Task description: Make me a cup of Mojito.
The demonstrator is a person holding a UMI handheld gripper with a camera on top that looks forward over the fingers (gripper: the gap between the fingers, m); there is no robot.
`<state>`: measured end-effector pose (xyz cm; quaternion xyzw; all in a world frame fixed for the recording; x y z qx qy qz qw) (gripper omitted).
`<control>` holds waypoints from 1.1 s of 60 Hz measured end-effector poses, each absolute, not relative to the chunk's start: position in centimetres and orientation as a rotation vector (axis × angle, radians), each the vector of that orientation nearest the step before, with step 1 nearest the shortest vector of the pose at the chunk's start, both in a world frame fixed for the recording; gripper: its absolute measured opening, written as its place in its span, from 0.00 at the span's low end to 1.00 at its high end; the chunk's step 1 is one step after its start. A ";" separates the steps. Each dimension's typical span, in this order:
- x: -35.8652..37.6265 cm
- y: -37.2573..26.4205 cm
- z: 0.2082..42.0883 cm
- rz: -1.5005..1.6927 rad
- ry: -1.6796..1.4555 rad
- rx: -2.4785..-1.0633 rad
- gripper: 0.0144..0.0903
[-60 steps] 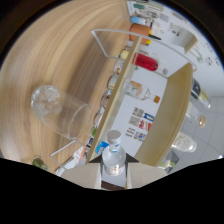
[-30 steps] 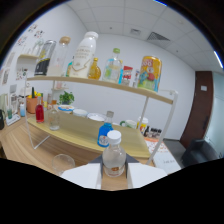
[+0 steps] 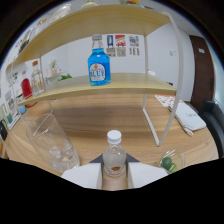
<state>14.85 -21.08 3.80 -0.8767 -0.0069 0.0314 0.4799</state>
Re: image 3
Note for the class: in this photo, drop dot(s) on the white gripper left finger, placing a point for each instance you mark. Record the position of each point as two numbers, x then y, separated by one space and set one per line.
83 175

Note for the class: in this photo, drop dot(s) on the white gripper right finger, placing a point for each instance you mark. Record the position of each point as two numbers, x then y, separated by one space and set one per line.
146 173

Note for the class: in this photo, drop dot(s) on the glass with lime pieces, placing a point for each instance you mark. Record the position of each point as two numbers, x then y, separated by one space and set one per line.
170 162

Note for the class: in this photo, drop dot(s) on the clear bottle red label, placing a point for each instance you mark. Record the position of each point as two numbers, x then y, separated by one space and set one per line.
114 156

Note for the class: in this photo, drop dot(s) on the clear glass with ice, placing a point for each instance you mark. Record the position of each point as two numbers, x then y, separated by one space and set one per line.
53 146

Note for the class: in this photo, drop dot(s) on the white cloth bag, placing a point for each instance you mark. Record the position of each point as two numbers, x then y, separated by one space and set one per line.
190 118

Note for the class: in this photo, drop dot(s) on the orange patterned mat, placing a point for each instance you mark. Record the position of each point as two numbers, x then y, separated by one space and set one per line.
166 100

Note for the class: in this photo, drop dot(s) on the black chair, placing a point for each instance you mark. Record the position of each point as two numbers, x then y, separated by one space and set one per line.
215 123

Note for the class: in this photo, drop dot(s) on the black pouch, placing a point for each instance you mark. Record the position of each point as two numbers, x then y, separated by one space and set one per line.
2 130

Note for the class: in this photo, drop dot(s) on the green potted plant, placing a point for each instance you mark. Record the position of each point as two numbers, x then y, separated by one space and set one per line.
65 77

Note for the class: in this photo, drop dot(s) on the blue liquid bottle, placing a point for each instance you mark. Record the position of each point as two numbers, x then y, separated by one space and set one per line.
99 66

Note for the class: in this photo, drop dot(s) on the dark brown door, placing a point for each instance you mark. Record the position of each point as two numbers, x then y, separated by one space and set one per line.
201 73

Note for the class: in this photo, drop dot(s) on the two-tier wooden shelf rack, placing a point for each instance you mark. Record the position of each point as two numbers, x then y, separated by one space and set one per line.
100 23

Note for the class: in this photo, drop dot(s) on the glass jar with cork lid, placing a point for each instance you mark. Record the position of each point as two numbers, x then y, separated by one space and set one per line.
61 12

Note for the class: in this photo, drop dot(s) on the blue wall poster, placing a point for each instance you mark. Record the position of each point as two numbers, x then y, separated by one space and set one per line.
110 50

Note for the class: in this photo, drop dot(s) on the multicoloured wall poster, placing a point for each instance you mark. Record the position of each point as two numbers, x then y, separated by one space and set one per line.
134 45

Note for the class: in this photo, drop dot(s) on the red wall poster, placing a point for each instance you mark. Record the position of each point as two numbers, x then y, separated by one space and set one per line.
120 45

